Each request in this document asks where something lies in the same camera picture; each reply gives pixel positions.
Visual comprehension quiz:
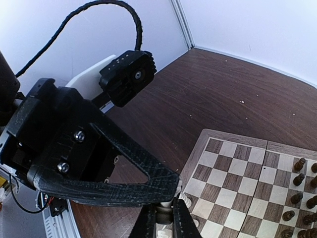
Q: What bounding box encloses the dark chess pieces row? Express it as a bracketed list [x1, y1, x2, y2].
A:
[278, 156, 317, 238]

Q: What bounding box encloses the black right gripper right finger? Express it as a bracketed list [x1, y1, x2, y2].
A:
[173, 199, 202, 238]

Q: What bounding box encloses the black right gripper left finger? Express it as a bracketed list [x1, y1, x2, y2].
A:
[129, 204, 156, 238]

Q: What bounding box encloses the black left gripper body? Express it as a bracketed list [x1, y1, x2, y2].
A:
[0, 55, 116, 198]

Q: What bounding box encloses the wooden chess board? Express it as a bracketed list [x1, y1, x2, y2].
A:
[181, 129, 317, 238]

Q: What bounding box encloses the aluminium front rail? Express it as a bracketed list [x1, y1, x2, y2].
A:
[42, 198, 81, 238]

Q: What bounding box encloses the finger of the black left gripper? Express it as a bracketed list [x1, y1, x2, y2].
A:
[27, 122, 179, 207]

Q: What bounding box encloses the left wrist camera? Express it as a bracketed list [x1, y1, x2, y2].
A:
[64, 50, 156, 109]

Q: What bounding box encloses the white chess piece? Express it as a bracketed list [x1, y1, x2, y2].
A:
[193, 219, 199, 227]

